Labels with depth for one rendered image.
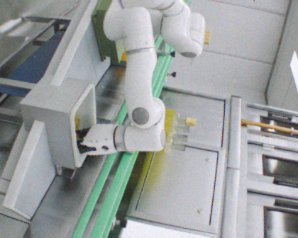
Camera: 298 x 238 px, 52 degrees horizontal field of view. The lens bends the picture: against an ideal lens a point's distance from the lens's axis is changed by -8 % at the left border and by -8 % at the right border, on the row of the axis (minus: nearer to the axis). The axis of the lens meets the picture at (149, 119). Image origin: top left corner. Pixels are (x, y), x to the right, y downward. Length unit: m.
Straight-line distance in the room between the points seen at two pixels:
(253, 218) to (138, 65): 0.78
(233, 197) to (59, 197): 0.68
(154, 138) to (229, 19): 6.40
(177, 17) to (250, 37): 6.29
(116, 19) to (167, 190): 0.69
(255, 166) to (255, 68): 6.23
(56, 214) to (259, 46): 6.80
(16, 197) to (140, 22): 0.57
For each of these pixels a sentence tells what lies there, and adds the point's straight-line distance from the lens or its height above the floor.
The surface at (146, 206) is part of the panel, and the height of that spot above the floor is 1.05.
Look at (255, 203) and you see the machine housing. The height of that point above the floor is 1.47.
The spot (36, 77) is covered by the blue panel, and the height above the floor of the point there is 0.47.
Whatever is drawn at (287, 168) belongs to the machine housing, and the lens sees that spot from 1.62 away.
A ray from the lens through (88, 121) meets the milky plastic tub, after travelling 1.10.
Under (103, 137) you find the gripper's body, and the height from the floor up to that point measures 0.91.
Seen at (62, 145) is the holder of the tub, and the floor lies 0.80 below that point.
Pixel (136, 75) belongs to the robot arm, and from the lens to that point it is 0.86.
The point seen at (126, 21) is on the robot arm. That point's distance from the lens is 0.91.
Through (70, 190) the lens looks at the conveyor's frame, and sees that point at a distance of 1.06.
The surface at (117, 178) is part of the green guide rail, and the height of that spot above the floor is 0.95.
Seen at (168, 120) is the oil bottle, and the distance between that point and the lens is 1.37.
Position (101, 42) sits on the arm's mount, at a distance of 1.26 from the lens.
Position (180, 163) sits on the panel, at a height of 1.13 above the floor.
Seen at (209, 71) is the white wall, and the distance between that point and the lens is 7.76.
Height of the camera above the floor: 1.16
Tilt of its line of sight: 8 degrees down
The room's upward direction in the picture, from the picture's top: 101 degrees clockwise
